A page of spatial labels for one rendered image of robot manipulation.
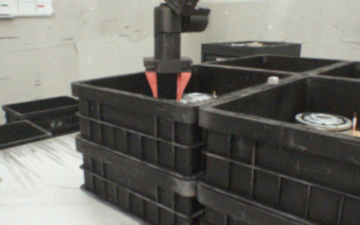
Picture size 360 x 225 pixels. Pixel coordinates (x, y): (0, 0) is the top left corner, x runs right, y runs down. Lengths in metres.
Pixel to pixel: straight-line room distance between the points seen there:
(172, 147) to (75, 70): 3.28
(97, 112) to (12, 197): 0.26
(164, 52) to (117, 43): 3.30
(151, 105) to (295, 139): 0.22
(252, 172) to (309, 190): 0.07
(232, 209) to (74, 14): 3.40
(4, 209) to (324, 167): 0.56
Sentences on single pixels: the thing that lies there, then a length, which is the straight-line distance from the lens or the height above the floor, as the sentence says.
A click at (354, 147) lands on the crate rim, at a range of 0.37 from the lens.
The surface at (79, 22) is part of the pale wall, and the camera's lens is 3.76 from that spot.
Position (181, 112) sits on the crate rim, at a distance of 0.46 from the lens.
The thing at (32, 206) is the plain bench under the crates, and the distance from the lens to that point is 0.72.
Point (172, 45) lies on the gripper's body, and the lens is 0.71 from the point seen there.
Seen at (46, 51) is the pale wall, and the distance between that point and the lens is 3.61.
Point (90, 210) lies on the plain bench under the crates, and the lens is 0.68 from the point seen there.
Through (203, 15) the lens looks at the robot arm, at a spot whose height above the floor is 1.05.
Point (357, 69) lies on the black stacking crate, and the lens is 1.16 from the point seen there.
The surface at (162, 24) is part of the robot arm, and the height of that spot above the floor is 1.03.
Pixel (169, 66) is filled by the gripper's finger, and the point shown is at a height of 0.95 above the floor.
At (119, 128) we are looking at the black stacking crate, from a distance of 0.58.
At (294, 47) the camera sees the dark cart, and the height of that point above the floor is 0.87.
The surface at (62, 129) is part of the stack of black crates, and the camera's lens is 1.97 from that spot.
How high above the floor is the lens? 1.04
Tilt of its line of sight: 15 degrees down
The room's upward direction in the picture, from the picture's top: straight up
